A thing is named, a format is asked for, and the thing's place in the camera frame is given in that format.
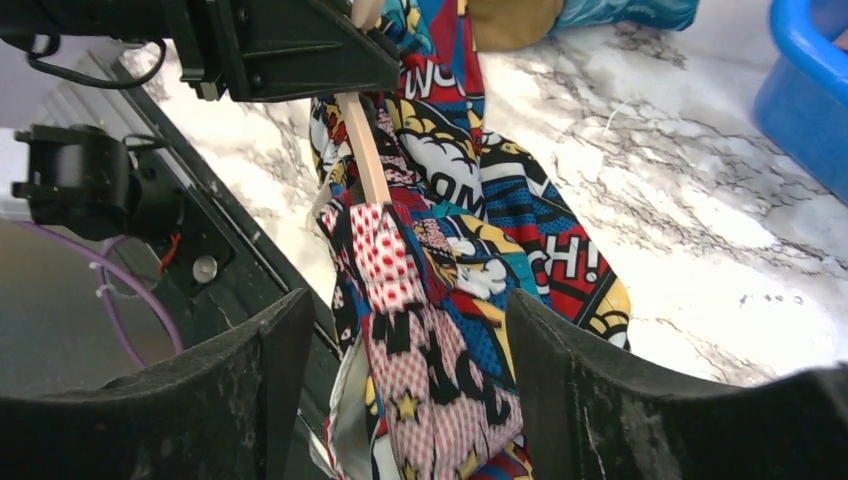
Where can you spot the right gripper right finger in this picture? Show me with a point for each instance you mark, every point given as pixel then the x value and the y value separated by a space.
pixel 594 411

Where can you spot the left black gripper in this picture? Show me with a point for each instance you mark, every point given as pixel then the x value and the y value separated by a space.
pixel 270 51

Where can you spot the blue plastic bin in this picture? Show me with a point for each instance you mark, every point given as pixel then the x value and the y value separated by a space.
pixel 802 104

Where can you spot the mustard brown shorts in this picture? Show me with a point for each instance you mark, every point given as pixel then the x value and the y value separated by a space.
pixel 509 25

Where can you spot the teal patterned shorts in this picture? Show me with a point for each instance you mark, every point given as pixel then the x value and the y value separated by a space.
pixel 671 15

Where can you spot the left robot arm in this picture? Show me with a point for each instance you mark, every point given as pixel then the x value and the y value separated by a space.
pixel 80 177

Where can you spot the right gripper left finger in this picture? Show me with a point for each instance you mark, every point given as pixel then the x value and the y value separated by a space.
pixel 223 409

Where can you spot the comic print shorts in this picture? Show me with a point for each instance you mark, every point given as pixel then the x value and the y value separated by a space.
pixel 426 386

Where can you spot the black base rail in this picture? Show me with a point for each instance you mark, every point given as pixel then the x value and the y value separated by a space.
pixel 243 245

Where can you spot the beige wooden hanger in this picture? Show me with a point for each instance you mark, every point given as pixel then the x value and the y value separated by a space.
pixel 364 16

